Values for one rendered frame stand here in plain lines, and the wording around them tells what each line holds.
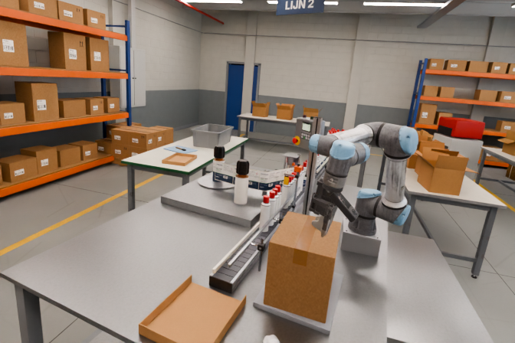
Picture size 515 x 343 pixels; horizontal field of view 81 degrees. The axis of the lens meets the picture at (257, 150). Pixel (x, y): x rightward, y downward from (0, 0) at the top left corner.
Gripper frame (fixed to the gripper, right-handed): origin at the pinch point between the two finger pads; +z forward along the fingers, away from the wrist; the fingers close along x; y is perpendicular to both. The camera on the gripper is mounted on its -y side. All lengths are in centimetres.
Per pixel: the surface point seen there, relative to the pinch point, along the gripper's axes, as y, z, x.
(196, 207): 89, 44, -33
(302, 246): 5.4, 4.8, 5.7
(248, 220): 53, 39, -38
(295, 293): 2.4, 22.5, 9.5
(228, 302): 24.7, 35.7, 18.3
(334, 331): -14.1, 31.5, 6.4
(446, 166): -43, 20, -220
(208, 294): 34, 37, 20
